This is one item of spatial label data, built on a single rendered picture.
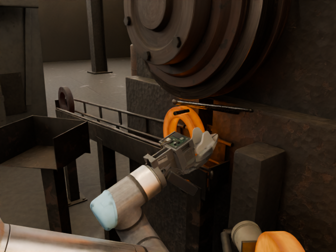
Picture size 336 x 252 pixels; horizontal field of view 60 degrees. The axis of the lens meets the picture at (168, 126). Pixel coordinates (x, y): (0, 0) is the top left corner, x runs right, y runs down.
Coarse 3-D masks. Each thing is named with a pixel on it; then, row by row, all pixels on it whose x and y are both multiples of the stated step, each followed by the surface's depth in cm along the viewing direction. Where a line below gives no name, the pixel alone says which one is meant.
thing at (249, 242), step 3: (249, 240) 49; (252, 240) 49; (255, 240) 49; (243, 243) 49; (246, 243) 49; (249, 243) 49; (252, 243) 49; (255, 243) 49; (243, 246) 49; (246, 246) 49; (249, 246) 49; (252, 246) 49; (243, 249) 49; (246, 249) 49; (249, 249) 49; (252, 249) 49
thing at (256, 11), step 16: (256, 0) 55; (272, 0) 57; (256, 16) 56; (272, 16) 59; (256, 32) 57; (240, 48) 60; (256, 48) 61; (224, 64) 64; (240, 64) 61; (160, 80) 85; (208, 80) 69; (224, 80) 65; (176, 96) 80; (192, 96) 75
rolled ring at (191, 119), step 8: (168, 112) 89; (192, 112) 82; (168, 120) 90; (176, 120) 90; (184, 120) 82; (192, 120) 79; (200, 120) 81; (168, 128) 91; (192, 128) 79; (200, 128) 79
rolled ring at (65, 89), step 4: (60, 88) 168; (64, 88) 164; (68, 88) 165; (60, 92) 170; (64, 92) 164; (68, 92) 163; (60, 96) 173; (64, 96) 175; (68, 96) 162; (72, 96) 164; (60, 100) 174; (64, 100) 175; (68, 100) 162; (72, 100) 163; (60, 104) 174; (64, 104) 175; (68, 104) 162; (72, 104) 164; (64, 108) 174; (68, 108) 164; (72, 108) 164; (72, 112) 166
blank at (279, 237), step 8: (264, 232) 44; (272, 232) 43; (280, 232) 43; (264, 240) 44; (272, 240) 41; (280, 240) 40; (288, 240) 40; (296, 240) 40; (256, 248) 48; (264, 248) 44; (272, 248) 41; (280, 248) 39; (288, 248) 38; (296, 248) 38
